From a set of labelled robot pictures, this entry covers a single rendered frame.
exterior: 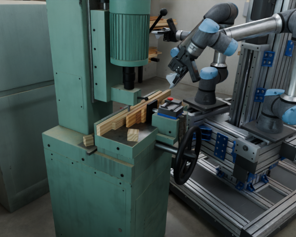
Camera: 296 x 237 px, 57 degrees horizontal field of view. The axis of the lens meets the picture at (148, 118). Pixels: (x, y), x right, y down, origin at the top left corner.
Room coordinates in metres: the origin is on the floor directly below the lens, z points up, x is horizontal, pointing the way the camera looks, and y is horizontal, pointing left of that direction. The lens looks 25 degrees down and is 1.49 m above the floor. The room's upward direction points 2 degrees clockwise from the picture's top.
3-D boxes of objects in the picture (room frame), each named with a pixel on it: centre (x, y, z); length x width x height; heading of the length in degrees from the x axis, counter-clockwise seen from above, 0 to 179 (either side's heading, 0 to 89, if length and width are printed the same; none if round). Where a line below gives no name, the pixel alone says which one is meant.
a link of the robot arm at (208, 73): (1.82, -0.40, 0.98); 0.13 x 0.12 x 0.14; 141
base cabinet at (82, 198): (1.32, 0.20, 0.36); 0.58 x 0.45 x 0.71; 61
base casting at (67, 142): (1.33, 0.21, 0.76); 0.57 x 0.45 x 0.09; 61
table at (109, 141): (1.29, -0.04, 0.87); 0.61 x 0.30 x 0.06; 151
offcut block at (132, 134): (1.07, 0.06, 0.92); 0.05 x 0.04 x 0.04; 87
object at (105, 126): (1.35, 0.07, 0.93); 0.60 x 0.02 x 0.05; 151
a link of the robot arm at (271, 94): (1.42, -0.70, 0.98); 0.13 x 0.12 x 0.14; 8
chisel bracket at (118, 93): (1.28, 0.11, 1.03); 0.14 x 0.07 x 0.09; 61
